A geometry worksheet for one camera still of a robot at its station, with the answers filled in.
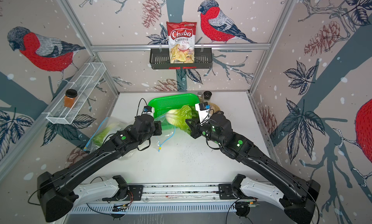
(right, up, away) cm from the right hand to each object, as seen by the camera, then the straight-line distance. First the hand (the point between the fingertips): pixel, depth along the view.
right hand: (186, 120), depth 65 cm
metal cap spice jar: (+10, +13, +42) cm, 45 cm away
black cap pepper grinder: (+15, +13, +39) cm, 44 cm away
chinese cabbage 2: (-4, +1, +2) cm, 5 cm away
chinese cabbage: (-52, -14, +19) cm, 57 cm away
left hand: (-12, -2, +11) cm, 17 cm away
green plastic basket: (-20, +6, +42) cm, 47 cm away
